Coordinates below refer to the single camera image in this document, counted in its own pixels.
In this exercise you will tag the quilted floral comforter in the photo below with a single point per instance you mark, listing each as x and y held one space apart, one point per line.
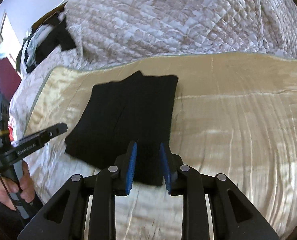
111 33

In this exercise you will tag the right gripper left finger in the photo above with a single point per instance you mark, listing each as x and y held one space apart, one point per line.
123 177

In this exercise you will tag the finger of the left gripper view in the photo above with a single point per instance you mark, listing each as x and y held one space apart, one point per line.
42 137

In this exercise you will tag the black pants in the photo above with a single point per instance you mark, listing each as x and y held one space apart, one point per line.
138 108

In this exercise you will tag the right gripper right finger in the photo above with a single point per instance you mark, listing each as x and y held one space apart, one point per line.
170 164

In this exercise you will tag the dark clothes pile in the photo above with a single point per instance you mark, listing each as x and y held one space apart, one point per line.
45 35

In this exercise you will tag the left hand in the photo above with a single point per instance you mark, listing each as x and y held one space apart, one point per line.
26 185

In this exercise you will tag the gold satin bedspread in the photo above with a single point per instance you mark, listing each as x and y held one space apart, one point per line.
234 113

